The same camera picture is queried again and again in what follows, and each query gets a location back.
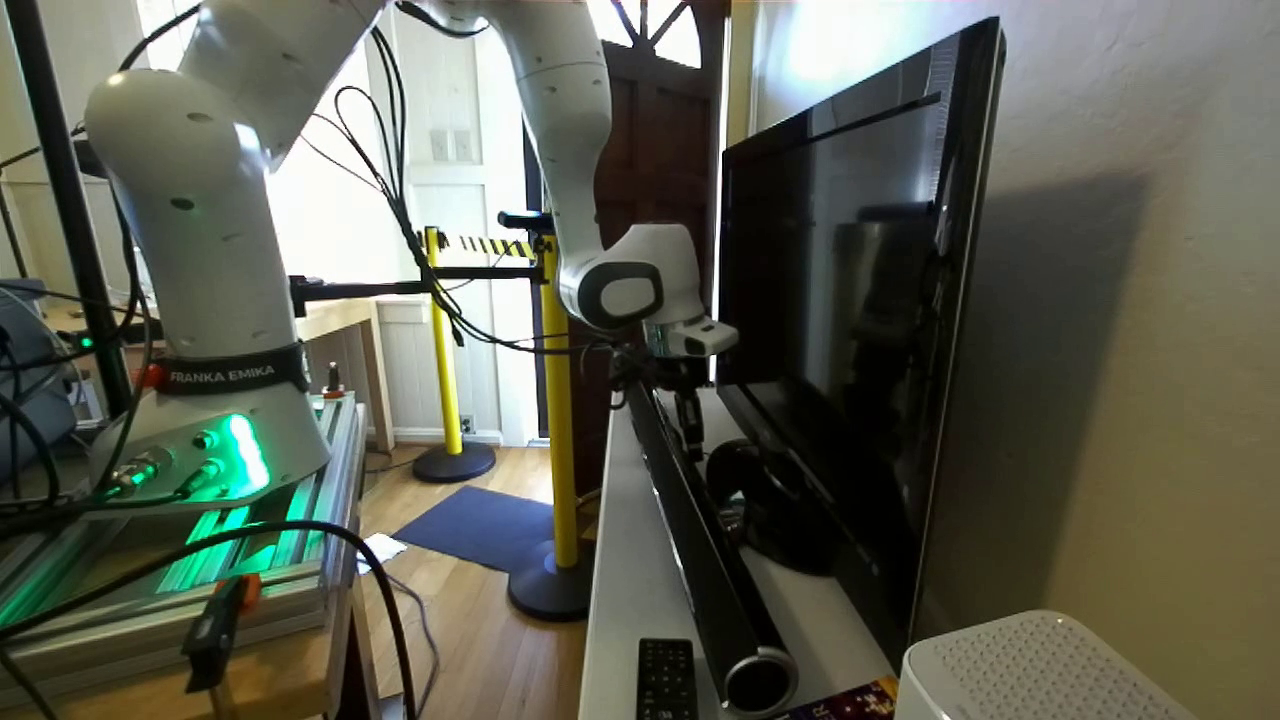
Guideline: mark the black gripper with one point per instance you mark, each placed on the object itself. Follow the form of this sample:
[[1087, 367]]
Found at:
[[679, 375]]

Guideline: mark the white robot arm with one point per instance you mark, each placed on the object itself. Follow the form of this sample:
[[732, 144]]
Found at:
[[191, 153]]

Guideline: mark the aluminium robot base table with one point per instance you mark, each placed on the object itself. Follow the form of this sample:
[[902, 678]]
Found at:
[[114, 596]]

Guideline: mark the white perforated decoder box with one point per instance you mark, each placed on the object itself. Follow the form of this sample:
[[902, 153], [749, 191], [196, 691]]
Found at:
[[1024, 664]]

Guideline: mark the blue floor mat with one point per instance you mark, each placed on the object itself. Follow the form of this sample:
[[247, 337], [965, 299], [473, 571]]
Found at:
[[493, 530]]

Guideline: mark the black remote control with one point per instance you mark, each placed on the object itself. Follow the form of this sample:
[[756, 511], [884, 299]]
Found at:
[[665, 681]]

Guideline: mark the black flat screen television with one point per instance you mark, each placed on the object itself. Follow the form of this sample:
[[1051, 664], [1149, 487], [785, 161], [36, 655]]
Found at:
[[846, 253]]

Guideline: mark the long black soundbar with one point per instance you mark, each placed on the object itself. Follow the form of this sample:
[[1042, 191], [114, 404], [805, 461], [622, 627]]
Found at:
[[745, 655]]

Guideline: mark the colourful printed card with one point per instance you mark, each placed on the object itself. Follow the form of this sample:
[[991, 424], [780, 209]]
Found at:
[[864, 701]]

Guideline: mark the brown wooden door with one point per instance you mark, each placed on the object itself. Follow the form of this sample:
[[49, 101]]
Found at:
[[622, 144]]

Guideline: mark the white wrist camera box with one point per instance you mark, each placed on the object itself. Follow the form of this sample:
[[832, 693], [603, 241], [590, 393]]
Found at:
[[705, 337]]

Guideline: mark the near yellow stanchion post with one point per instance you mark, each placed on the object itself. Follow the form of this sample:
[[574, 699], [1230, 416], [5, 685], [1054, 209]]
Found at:
[[554, 583]]

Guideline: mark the yellow stanchion post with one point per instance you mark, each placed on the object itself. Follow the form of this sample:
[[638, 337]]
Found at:
[[453, 458], [554, 583]]

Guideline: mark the far yellow stanchion post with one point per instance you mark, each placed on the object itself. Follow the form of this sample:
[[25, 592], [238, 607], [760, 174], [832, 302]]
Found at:
[[453, 458]]

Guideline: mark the black horizontal camera boom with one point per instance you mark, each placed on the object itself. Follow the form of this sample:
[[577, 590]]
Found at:
[[312, 291]]

